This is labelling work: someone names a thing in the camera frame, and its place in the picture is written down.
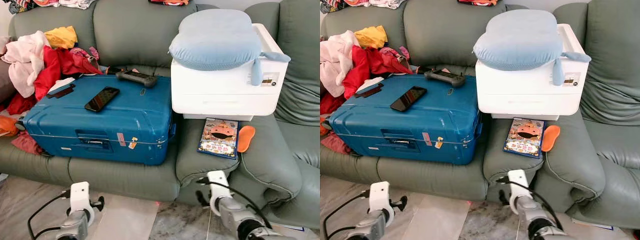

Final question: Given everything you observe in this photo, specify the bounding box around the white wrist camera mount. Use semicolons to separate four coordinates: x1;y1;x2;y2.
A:
507;169;532;215
368;181;396;226
206;170;234;216
68;182;96;226

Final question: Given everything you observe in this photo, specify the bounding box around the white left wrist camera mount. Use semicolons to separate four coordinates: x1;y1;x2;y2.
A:
368;181;396;226
68;182;96;226

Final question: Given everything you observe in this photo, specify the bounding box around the black handheld game controller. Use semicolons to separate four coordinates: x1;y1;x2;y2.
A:
115;69;159;89
423;68;467;89

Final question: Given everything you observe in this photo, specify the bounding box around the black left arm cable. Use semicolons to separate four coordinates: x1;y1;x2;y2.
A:
27;188;72;240
322;189;374;240

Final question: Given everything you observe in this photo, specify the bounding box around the white blue paper sheet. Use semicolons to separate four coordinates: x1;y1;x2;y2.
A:
572;217;616;232
279;222;306;234

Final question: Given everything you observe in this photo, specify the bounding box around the children's picture book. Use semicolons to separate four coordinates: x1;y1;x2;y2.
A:
503;117;546;160
197;117;240;160

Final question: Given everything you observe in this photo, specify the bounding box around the dark pink cloth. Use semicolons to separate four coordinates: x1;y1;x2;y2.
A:
320;132;351;155
10;130;44;156

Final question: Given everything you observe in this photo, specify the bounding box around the pink patterned cloth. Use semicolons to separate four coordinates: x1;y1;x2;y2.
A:
69;45;101;69
378;45;412;68

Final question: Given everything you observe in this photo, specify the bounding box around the pink white cloth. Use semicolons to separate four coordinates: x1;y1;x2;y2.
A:
1;30;51;99
320;30;360;99

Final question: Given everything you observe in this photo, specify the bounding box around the white printer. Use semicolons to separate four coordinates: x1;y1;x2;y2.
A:
474;23;586;121
170;23;290;121

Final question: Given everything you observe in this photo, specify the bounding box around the black smartphone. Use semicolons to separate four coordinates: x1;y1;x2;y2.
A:
84;86;121;113
389;85;429;113

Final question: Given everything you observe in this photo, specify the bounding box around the black phone wallet case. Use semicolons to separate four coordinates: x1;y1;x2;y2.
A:
353;82;385;99
46;82;76;99

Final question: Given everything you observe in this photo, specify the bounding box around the yellow cloth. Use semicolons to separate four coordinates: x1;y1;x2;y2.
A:
353;24;389;50
43;25;79;50

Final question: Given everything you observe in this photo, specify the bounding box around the mixed clothes heap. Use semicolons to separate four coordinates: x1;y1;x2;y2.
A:
320;0;407;13
4;0;97;14

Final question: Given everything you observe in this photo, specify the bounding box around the blue hard-shell suitcase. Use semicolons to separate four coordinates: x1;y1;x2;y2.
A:
328;74;484;166
20;74;177;166

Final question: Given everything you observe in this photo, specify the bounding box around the light blue pillow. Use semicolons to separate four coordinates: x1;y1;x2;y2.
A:
168;8;291;86
472;8;592;86

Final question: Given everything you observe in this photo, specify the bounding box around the grey-green leather sofa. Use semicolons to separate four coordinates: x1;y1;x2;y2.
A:
320;0;640;232
0;0;321;231

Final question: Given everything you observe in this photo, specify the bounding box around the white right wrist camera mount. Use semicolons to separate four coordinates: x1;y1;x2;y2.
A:
507;169;532;215
206;170;234;216

